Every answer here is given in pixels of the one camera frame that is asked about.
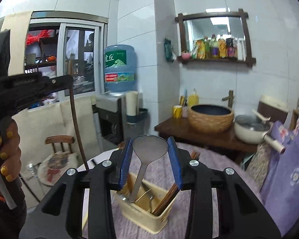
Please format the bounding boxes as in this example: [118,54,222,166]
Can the purple floral cloth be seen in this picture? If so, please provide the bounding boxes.
[247,118,299,235]

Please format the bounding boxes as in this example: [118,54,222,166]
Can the water dispenser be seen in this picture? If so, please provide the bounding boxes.
[93,92,125,146]

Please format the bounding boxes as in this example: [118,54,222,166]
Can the wooden chair with cushion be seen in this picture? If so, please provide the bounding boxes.
[38,135,78,187]

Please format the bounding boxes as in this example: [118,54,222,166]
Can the purple woven tablecloth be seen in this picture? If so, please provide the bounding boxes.
[82,141,265,239]

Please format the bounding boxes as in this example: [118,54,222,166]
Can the cream plastic utensil holder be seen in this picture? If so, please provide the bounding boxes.
[112,172,175,234]

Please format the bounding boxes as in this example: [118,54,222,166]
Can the yellow soap bottle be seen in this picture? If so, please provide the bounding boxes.
[187,88,199,108]

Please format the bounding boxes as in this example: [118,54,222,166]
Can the left hand yellow nails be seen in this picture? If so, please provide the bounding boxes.
[0,120,21,182]

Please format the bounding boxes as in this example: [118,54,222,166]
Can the white pan with handle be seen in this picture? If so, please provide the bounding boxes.
[234,110,286,154]

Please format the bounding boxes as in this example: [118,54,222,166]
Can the large steel spoon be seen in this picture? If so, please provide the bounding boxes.
[129,135,168,202]

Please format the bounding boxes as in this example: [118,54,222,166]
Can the woven basket sink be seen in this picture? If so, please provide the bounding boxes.
[187,104,234,134]

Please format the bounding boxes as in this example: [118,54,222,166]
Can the wooden side counter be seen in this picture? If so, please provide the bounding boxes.
[154,118,257,153]

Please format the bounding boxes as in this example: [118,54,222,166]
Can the blue water bottle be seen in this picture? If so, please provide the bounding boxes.
[104,44,137,92]

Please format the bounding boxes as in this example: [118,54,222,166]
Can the wooden framed mirror shelf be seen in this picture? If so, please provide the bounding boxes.
[175,8,256,68]

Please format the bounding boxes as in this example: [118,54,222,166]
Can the yellow mug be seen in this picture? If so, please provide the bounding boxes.
[173,105,182,119]

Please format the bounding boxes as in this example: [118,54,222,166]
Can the brown wooden chopstick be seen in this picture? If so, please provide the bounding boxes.
[151,182,179,216]
[69,87,89,170]

